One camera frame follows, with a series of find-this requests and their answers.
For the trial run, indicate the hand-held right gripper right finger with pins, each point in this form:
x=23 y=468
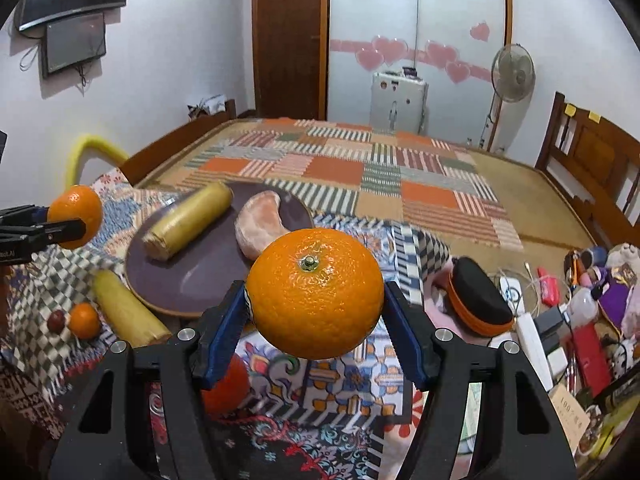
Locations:
x=407 y=342

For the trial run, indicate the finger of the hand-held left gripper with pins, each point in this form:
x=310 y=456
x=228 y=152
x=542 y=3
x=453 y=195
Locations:
x=60 y=231
x=25 y=214

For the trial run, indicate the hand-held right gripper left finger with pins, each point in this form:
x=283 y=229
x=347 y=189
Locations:
x=227 y=342

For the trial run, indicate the medium orange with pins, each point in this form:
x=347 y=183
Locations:
x=75 y=207

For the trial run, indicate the red tomato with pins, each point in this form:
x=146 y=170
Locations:
x=232 y=387

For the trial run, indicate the red jujube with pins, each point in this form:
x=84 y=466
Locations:
x=56 y=321

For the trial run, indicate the purple round plate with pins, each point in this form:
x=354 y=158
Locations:
x=190 y=270

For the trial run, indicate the small tangerine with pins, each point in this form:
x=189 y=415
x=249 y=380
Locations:
x=84 y=321

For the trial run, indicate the large orange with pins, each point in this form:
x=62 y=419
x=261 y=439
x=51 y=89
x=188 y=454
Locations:
x=315 y=295

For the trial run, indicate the yellow banana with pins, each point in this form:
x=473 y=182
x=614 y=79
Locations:
x=130 y=310

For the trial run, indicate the pink plush toy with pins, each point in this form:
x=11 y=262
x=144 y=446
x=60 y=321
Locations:
x=441 y=285

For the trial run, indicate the black orange zip case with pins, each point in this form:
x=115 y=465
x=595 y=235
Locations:
x=477 y=295

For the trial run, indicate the yellow foam tube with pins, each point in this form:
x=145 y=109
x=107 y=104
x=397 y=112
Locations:
x=97 y=142

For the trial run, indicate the colourful patchwork blanket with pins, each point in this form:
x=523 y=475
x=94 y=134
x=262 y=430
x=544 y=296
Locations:
x=320 y=390

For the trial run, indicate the pink pomelo segment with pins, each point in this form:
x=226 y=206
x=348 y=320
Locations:
x=260 y=225

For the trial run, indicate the white power strip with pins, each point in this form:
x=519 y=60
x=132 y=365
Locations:
x=532 y=345

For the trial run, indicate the wooden bed footboard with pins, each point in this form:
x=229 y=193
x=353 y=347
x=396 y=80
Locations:
x=165 y=147

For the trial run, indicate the pink packet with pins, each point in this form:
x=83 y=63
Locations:
x=550 y=287

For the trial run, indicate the plaid checked bed cloth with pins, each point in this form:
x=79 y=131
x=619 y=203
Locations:
x=380 y=175

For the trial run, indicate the beige booklet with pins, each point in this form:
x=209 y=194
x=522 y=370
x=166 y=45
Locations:
x=570 y=412

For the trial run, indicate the red box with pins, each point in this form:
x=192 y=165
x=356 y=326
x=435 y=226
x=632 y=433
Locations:
x=592 y=360

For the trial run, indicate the beige bed mat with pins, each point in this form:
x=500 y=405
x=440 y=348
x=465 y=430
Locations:
x=545 y=210

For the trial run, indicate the pile of bags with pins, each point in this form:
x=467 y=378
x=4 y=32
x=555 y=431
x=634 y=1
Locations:
x=206 y=106

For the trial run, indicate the small white fridge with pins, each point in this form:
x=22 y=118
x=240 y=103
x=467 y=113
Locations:
x=400 y=102

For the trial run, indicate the wooden headboard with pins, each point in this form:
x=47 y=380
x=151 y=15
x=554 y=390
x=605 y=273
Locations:
x=590 y=160

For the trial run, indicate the standing fan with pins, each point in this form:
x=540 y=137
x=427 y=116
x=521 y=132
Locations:
x=514 y=72

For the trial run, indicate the brown wooden door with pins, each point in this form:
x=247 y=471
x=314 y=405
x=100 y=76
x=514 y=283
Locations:
x=287 y=35

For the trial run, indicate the sliding wardrobe with hearts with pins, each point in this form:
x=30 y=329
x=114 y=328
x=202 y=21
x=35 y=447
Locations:
x=450 y=10

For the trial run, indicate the small wall monitor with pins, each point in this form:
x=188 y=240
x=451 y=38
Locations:
x=75 y=42

